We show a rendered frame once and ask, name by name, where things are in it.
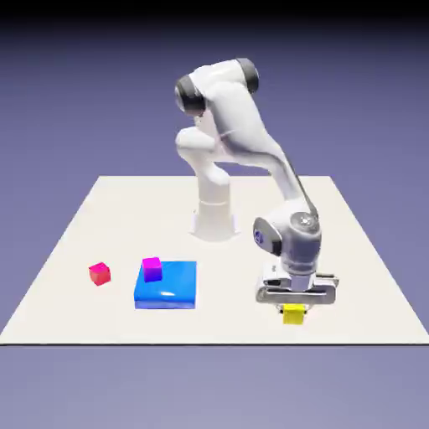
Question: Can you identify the large blue box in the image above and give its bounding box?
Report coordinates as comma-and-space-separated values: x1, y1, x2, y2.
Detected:
133, 260, 198, 310

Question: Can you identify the small red cube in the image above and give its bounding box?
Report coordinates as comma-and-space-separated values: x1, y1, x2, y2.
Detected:
88, 261, 112, 287

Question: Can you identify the small magenta cube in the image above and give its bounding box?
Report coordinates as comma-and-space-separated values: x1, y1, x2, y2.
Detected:
141, 256, 163, 283

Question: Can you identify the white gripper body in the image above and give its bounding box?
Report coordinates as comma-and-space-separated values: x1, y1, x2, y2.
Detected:
255, 280, 337, 306

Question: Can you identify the small yellow cube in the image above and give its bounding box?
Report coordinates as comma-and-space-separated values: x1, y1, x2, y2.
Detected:
282, 303, 307, 325

